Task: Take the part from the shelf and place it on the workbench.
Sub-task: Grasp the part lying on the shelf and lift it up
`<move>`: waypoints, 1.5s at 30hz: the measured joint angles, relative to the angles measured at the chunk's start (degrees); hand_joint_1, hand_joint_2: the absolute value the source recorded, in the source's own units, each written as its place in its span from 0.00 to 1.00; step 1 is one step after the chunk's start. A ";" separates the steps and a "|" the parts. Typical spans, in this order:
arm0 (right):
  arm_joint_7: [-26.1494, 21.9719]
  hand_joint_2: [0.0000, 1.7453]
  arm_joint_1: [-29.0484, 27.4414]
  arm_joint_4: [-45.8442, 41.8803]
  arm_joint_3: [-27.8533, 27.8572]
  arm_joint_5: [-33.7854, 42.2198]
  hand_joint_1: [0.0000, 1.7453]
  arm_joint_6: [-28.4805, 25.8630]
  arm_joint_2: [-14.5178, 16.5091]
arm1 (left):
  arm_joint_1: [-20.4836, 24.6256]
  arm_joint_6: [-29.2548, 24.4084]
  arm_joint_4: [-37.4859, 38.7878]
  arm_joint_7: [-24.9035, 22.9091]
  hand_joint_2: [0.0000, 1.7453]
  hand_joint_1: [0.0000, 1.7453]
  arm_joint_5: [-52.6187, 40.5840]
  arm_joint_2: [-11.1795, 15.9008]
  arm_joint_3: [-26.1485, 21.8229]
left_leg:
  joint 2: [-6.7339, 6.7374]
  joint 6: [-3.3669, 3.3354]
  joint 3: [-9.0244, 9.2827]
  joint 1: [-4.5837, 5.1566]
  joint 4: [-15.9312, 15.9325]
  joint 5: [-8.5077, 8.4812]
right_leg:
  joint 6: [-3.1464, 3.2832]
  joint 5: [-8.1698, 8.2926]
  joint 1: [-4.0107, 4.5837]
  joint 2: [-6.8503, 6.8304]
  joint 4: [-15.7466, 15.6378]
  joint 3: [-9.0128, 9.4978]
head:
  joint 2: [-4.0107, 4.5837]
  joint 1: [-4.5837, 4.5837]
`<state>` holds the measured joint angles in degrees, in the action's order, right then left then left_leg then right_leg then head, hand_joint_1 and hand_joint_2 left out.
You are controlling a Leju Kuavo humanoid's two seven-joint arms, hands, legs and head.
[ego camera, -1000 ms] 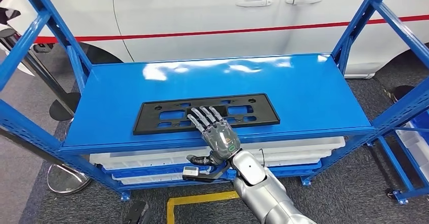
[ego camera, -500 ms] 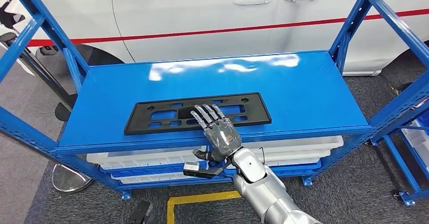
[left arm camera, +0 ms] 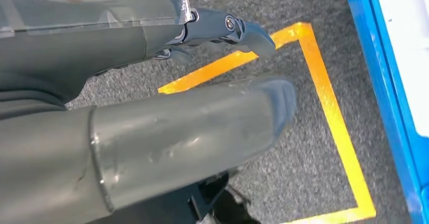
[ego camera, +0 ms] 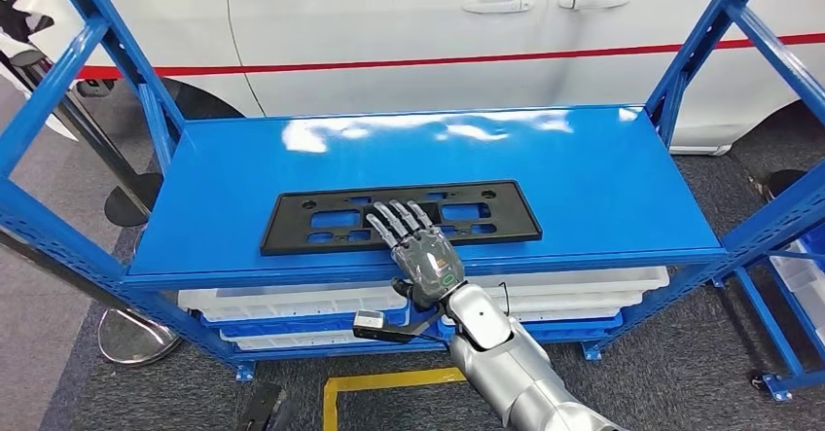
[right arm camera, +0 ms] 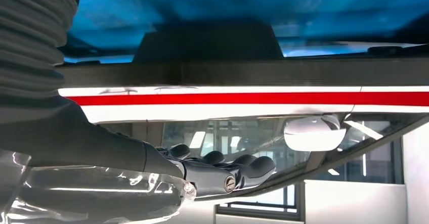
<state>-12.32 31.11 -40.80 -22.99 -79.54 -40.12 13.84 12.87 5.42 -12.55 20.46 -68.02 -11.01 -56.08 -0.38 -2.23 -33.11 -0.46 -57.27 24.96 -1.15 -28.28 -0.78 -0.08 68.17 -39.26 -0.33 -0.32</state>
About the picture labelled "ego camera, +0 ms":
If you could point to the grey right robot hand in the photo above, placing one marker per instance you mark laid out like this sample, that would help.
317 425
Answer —
428 267

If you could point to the long black plastic part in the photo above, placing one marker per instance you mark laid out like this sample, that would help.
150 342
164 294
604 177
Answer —
290 235

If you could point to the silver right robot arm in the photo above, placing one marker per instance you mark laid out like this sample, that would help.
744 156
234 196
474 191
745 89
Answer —
515 363

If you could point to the blue steel shelf rack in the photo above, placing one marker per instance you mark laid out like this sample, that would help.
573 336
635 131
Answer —
451 157

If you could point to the white plastic bin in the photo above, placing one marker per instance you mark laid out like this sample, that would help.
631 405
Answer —
290 299
802 286
567 302
290 341
580 280

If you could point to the yellow floor tape square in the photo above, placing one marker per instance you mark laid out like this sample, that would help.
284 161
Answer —
330 402

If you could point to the black robot foot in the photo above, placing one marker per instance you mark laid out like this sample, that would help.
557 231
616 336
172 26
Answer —
261 409

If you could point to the white car with red stripe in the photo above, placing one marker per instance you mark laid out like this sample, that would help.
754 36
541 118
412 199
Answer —
387 28

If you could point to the dark round floor base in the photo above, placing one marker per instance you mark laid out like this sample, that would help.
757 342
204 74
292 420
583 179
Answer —
783 183

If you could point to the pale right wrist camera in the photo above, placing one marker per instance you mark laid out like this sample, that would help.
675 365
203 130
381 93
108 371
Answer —
369 320

